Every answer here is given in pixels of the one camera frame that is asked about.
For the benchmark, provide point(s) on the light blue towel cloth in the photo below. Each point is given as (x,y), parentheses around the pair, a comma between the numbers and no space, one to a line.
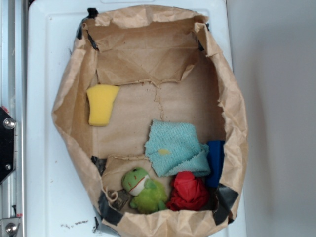
(174,147)

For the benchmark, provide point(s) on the brown paper bag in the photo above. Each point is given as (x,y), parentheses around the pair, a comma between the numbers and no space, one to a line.
(168,67)

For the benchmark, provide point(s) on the green frog plush toy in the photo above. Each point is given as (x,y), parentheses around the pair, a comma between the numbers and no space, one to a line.
(148,195)

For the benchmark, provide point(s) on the aluminium frame rail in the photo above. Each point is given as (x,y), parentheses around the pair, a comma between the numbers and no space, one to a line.
(13,72)

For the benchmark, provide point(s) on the yellow sponge green scrub side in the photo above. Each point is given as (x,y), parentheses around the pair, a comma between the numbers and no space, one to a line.
(101,99)

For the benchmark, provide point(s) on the red crumpled cloth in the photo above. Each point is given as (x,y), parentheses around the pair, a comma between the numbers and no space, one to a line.
(189,193)

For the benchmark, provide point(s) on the black metal bracket plate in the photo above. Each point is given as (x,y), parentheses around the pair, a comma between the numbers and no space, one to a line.
(7,145)

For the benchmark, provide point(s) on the dark blue block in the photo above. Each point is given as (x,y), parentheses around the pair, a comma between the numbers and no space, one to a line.
(215,160)

